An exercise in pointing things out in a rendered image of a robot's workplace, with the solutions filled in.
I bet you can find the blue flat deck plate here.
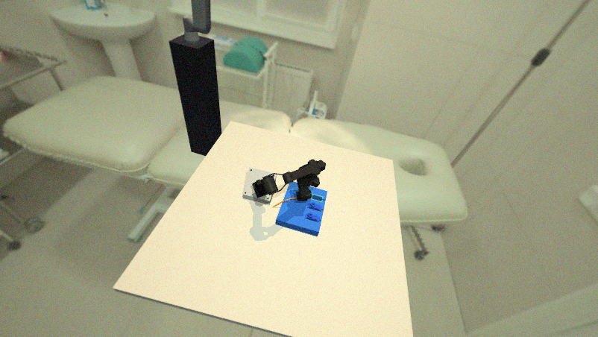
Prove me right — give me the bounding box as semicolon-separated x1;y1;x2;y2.
276;182;327;236

